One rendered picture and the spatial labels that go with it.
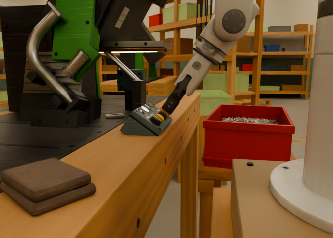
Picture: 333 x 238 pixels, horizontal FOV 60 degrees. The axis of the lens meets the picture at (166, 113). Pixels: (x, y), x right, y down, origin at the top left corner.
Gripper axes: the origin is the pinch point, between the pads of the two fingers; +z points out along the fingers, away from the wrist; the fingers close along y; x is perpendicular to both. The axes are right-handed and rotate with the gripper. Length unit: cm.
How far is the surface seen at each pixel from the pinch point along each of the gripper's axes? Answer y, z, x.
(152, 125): -12.8, 3.3, -0.3
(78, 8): 3.6, -5.7, 36.9
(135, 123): -12.9, 5.5, 3.2
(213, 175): -5.5, 6.6, -19.1
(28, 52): -3.3, 10.7, 39.3
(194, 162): 79, 36, -24
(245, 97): 707, 24, -98
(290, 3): 923, -277, -53
